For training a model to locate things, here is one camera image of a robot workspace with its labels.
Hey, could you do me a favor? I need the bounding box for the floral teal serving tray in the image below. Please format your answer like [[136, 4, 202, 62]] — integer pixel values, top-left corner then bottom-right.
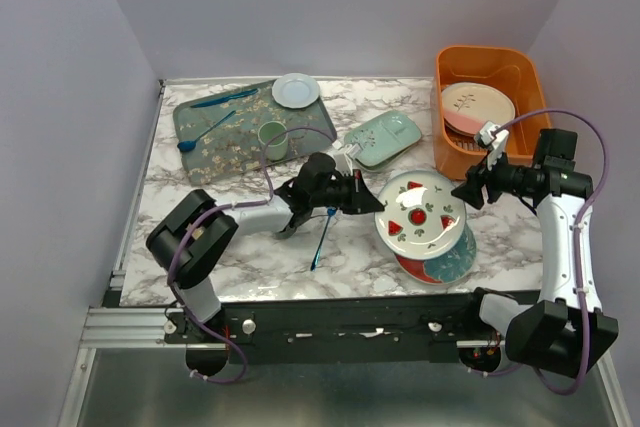
[[173, 80, 337, 186]]

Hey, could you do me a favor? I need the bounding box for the green plastic cup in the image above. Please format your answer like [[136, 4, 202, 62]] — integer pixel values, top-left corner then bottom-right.
[[258, 121, 288, 162]]

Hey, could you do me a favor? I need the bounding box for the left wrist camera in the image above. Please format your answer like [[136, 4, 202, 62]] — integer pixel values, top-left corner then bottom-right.
[[330, 140, 362, 176]]

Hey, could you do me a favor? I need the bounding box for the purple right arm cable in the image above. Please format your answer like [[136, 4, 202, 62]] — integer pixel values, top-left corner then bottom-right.
[[467, 109, 612, 396]]

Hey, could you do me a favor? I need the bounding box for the red plate teal flower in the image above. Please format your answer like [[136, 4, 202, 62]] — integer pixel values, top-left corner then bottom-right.
[[395, 227, 477, 286]]

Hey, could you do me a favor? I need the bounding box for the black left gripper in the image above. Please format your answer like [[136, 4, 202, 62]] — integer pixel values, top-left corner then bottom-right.
[[311, 170, 385, 216]]

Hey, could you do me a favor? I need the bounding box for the blue metal fork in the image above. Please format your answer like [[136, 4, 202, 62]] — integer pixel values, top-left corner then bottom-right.
[[310, 207, 337, 272]]

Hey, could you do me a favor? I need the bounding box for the teal rectangular dish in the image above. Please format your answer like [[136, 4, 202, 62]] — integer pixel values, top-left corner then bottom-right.
[[353, 146, 412, 172], [344, 110, 422, 167]]

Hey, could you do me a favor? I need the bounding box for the cream pink branch plate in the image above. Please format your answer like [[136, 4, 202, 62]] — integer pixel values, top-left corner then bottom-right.
[[441, 82, 516, 132]]

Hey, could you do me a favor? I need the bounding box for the blue metal spoon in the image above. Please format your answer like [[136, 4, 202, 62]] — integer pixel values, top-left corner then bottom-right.
[[177, 111, 236, 153]]

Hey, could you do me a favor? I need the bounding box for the lower teal rectangular dish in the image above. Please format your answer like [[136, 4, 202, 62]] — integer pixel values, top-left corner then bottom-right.
[[353, 146, 412, 172]]

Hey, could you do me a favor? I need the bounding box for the blue metal knife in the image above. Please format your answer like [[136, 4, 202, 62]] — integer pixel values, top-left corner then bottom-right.
[[191, 88, 258, 109]]

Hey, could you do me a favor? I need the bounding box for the orange plastic bin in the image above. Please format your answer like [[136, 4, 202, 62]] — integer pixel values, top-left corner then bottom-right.
[[431, 45, 546, 180]]

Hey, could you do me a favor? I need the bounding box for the light blue scalloped plate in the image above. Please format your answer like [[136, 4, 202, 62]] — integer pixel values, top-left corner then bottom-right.
[[271, 73, 320, 109]]

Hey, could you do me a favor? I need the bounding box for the red rimmed beige plate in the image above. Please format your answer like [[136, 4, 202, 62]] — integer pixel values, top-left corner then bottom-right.
[[444, 122, 477, 140]]

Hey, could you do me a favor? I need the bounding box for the upper teal rectangular dish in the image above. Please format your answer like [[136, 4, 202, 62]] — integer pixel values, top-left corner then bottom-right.
[[344, 110, 422, 167]]

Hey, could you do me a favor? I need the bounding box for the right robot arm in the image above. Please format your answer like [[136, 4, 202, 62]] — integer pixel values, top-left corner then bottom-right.
[[452, 122, 619, 380]]

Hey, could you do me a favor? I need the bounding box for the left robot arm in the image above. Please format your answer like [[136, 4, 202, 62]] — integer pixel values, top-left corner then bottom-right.
[[146, 153, 385, 342]]

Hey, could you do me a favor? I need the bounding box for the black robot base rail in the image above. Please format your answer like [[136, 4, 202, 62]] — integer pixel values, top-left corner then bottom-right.
[[164, 293, 508, 372]]

